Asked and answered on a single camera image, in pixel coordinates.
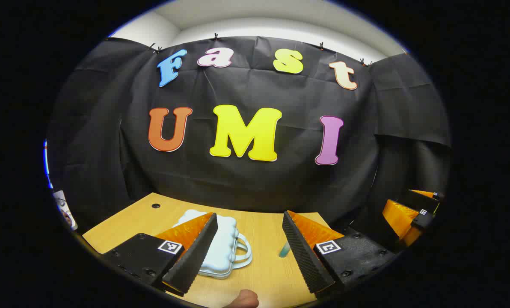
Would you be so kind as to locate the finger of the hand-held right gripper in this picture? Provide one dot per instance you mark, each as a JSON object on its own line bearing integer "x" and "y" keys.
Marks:
{"x": 398, "y": 218}
{"x": 424, "y": 199}

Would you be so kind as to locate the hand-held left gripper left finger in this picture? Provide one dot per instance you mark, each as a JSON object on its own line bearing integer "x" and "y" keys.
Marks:
{"x": 195, "y": 256}

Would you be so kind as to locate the teal bottle with blue cap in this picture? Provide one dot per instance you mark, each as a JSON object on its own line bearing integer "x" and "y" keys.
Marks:
{"x": 284, "y": 251}

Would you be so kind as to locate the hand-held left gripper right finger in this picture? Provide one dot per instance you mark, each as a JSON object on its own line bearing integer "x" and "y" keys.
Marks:
{"x": 304, "y": 256}

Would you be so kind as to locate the light blue suitcase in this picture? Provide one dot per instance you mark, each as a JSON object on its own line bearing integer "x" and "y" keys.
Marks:
{"x": 225, "y": 252}

